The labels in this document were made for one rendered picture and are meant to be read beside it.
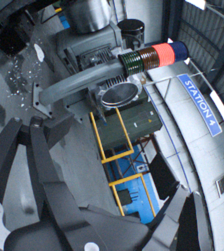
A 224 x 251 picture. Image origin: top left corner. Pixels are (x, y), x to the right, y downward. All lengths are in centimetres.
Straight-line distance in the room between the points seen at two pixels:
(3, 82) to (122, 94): 48
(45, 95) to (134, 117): 294
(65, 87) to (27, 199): 25
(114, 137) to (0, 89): 292
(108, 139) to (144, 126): 90
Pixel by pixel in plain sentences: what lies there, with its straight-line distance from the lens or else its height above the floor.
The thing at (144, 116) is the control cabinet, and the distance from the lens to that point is 321.
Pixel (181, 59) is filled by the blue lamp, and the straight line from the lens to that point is 38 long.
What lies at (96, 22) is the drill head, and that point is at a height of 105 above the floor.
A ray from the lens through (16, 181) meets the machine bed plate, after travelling 22.
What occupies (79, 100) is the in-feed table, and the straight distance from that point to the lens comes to 52.
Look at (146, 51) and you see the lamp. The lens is 33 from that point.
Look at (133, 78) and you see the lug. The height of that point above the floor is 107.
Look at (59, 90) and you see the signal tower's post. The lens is 32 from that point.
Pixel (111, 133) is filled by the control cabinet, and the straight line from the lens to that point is 311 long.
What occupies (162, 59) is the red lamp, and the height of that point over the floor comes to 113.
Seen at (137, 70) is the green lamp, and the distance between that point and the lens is 32.
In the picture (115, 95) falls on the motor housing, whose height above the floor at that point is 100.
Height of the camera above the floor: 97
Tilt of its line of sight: 4 degrees down
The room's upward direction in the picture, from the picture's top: 70 degrees clockwise
